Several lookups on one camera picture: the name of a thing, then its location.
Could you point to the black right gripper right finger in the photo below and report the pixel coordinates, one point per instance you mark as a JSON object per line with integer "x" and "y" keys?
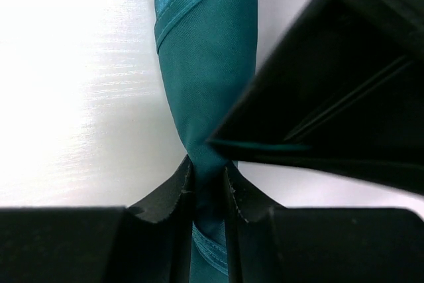
{"x": 267, "y": 242}

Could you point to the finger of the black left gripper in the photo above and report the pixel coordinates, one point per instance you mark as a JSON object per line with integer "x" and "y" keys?
{"x": 342, "y": 93}

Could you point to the teal satin napkin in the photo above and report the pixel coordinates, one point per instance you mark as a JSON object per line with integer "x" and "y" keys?
{"x": 207, "y": 56}

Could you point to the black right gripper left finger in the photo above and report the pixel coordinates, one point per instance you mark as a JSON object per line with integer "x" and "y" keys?
{"x": 149, "y": 241}

